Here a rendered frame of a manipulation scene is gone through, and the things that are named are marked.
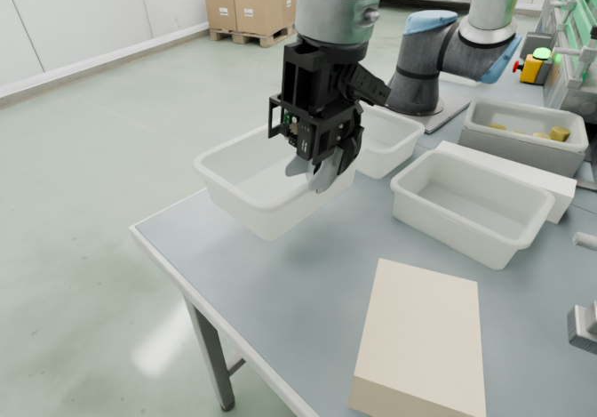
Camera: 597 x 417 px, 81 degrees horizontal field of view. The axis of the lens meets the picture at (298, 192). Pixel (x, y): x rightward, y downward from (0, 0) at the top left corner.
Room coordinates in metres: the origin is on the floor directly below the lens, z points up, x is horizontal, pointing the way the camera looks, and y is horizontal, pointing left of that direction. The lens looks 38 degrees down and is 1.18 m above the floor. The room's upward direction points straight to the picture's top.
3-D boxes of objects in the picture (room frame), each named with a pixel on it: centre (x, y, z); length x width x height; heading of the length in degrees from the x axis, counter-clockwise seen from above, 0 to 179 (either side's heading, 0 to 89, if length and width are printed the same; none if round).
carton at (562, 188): (0.56, -0.38, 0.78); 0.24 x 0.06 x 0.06; 53
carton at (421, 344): (0.22, -0.14, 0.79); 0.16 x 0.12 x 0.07; 161
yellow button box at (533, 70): (1.15, -0.77, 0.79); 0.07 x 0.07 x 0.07; 62
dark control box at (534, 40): (1.40, -0.90, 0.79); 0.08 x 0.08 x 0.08; 62
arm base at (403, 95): (0.95, -0.32, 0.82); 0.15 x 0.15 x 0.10
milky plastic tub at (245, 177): (0.45, 0.02, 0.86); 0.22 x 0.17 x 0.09; 136
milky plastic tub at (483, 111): (0.69, -0.48, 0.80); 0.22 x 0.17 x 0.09; 62
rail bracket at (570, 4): (1.29, -0.87, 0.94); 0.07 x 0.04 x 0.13; 62
